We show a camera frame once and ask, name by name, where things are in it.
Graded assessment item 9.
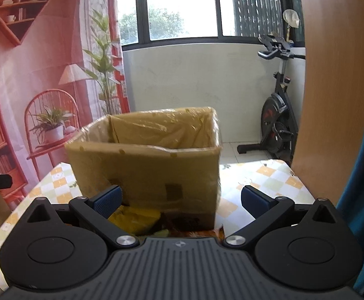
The black framed window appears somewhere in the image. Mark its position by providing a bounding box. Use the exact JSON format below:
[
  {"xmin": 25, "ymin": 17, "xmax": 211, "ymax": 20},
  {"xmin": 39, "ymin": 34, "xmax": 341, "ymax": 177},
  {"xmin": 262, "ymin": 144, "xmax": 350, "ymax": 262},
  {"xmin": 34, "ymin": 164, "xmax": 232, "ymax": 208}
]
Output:
[{"xmin": 117, "ymin": 0, "xmax": 305, "ymax": 50}]

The black exercise bike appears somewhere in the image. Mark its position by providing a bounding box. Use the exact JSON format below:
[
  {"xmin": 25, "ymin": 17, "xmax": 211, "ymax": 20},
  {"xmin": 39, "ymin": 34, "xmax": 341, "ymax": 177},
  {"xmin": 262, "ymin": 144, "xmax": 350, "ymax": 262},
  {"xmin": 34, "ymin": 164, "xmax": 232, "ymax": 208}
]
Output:
[{"xmin": 237, "ymin": 34, "xmax": 306, "ymax": 165}]

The wooden door panel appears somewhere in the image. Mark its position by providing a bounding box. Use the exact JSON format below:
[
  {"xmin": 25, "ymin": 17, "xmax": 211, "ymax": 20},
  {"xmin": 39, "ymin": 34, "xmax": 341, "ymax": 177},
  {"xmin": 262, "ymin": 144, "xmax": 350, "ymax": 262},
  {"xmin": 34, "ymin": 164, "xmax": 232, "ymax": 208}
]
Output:
[{"xmin": 292, "ymin": 0, "xmax": 364, "ymax": 203}]

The cardboard box with plastic liner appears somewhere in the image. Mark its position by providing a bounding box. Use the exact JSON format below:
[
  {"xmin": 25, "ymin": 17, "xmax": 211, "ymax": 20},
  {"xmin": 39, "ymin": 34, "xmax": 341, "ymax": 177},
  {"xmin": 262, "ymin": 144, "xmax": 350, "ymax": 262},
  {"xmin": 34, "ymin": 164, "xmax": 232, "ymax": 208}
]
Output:
[{"xmin": 65, "ymin": 107, "xmax": 221, "ymax": 231}]

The checkered floral tablecloth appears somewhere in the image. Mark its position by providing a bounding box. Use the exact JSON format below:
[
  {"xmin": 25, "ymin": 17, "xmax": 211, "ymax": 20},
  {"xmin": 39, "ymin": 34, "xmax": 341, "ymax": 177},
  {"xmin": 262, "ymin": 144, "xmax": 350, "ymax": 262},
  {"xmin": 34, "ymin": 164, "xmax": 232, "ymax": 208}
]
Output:
[{"xmin": 0, "ymin": 159, "xmax": 314, "ymax": 290}]

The white bag on stick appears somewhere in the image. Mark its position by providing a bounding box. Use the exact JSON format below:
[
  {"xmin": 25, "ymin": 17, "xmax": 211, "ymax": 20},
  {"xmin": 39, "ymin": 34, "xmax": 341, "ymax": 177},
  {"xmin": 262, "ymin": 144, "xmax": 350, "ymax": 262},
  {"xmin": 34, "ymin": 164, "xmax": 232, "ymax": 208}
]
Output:
[{"xmin": 282, "ymin": 9, "xmax": 300, "ymax": 42}]

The yellow snack bag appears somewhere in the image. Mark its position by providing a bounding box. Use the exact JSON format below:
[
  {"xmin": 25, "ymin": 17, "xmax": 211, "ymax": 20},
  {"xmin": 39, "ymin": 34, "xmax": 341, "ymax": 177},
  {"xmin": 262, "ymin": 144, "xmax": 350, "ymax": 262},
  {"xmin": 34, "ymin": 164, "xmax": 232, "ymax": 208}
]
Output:
[{"xmin": 108, "ymin": 205, "xmax": 161, "ymax": 236}]

